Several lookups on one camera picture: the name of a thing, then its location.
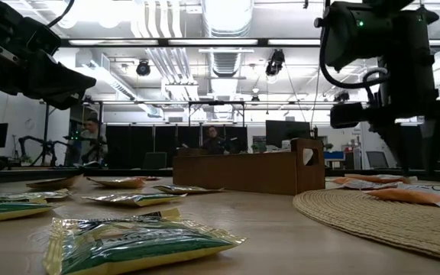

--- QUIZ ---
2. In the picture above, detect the grey office chair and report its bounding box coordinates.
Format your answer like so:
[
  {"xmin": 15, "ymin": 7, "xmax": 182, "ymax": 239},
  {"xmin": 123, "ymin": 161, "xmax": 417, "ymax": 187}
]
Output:
[{"xmin": 365, "ymin": 150, "xmax": 390, "ymax": 170}]

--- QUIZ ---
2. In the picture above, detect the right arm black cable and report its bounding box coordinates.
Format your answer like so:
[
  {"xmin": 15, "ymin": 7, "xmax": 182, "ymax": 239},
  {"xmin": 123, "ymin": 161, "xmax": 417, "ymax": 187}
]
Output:
[{"xmin": 318, "ymin": 22, "xmax": 390, "ymax": 91}]

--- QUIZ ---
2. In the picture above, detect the round woven beige placemat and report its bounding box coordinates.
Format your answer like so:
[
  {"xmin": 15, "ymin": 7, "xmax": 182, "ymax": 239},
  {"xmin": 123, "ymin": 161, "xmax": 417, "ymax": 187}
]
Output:
[{"xmin": 292, "ymin": 186, "xmax": 440, "ymax": 265}]

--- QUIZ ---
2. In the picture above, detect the green-yellow foil tea packet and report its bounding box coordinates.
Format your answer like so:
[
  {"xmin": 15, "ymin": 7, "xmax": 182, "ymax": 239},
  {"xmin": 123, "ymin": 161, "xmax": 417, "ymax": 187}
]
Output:
[
  {"xmin": 43, "ymin": 208, "xmax": 247, "ymax": 275},
  {"xmin": 82, "ymin": 192, "xmax": 187, "ymax": 208},
  {"xmin": 0, "ymin": 188, "xmax": 71, "ymax": 204},
  {"xmin": 152, "ymin": 184, "xmax": 225, "ymax": 195},
  {"xmin": 0, "ymin": 200, "xmax": 56, "ymax": 225}
]

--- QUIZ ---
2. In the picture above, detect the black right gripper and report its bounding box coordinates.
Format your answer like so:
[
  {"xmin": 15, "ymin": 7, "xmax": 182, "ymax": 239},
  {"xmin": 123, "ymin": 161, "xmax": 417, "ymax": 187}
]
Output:
[{"xmin": 330, "ymin": 64, "xmax": 440, "ymax": 177}]

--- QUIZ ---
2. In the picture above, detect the white-orange Tazo tea packet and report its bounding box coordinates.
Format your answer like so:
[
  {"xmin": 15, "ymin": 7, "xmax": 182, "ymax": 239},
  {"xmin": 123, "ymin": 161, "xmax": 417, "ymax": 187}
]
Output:
[
  {"xmin": 331, "ymin": 173, "xmax": 419, "ymax": 191},
  {"xmin": 302, "ymin": 147, "xmax": 315, "ymax": 167},
  {"xmin": 364, "ymin": 186, "xmax": 440, "ymax": 209}
]

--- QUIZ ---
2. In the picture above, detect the large black screen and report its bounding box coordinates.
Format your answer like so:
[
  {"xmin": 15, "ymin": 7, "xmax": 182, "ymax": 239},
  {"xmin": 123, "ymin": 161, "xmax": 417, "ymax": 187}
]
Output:
[{"xmin": 265, "ymin": 120, "xmax": 312, "ymax": 149}]

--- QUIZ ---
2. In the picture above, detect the brown wooden organizer box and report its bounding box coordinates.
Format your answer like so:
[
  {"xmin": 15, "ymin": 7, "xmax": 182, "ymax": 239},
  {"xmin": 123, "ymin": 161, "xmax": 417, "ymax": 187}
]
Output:
[{"xmin": 173, "ymin": 137, "xmax": 326, "ymax": 196}]

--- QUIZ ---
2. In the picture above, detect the dark chair backrest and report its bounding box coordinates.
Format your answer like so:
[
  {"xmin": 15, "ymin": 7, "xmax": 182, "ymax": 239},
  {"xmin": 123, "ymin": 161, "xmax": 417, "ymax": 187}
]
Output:
[{"xmin": 142, "ymin": 151, "xmax": 167, "ymax": 170}]

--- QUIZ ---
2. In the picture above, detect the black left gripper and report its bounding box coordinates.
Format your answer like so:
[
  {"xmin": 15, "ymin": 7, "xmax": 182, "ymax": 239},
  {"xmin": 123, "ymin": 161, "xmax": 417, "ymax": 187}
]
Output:
[{"xmin": 0, "ymin": 0, "xmax": 97, "ymax": 111}]

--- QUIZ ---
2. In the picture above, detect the silver ventilation duct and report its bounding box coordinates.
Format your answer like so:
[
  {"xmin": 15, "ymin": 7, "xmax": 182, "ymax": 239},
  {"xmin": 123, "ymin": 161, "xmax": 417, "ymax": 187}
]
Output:
[{"xmin": 200, "ymin": 0, "xmax": 255, "ymax": 123}]

